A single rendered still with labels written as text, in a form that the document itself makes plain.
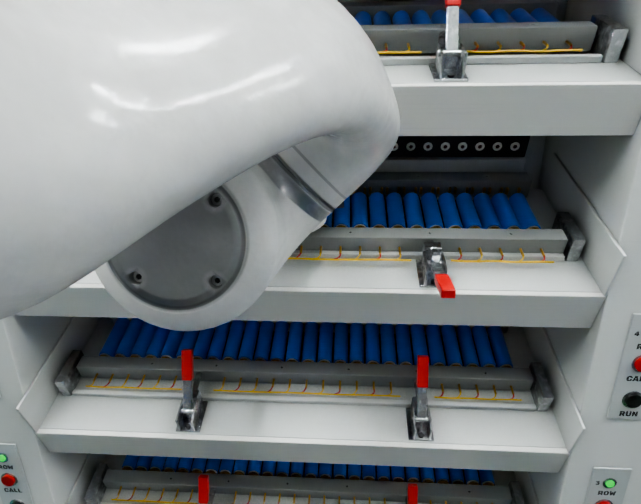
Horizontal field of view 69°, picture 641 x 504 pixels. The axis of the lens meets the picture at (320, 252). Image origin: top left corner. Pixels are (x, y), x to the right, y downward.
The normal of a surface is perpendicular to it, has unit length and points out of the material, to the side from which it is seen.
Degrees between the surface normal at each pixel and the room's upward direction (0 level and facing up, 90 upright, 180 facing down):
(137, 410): 19
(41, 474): 90
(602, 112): 109
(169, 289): 84
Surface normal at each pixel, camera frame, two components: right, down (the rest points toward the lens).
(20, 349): 1.00, 0.01
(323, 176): 0.31, 0.59
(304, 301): -0.06, 0.64
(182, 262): -0.07, 0.17
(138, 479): -0.03, -0.77
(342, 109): 0.80, 0.43
